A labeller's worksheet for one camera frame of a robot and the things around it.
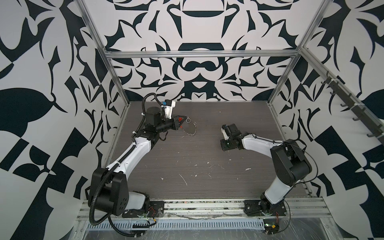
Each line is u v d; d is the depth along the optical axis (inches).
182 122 30.1
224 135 34.3
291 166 18.7
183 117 31.3
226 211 29.3
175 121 27.5
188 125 32.9
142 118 24.6
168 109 28.2
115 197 16.4
